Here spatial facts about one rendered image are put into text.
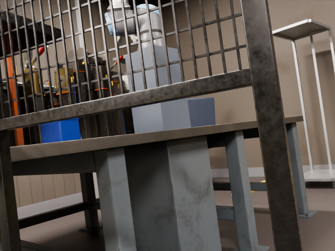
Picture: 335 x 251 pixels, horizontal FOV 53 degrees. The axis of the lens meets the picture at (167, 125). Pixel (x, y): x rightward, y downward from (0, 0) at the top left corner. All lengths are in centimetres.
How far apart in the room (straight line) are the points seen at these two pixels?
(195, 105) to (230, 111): 78
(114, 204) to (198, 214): 53
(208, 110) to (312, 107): 122
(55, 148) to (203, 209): 85
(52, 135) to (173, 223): 64
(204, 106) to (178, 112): 261
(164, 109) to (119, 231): 60
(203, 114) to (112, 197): 312
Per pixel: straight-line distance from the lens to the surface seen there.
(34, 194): 416
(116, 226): 119
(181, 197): 149
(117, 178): 118
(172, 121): 155
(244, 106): 463
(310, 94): 428
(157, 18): 171
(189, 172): 154
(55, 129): 123
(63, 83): 170
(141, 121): 160
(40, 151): 99
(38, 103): 158
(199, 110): 415
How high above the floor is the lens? 67
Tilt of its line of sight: 2 degrees up
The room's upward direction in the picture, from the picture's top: 7 degrees counter-clockwise
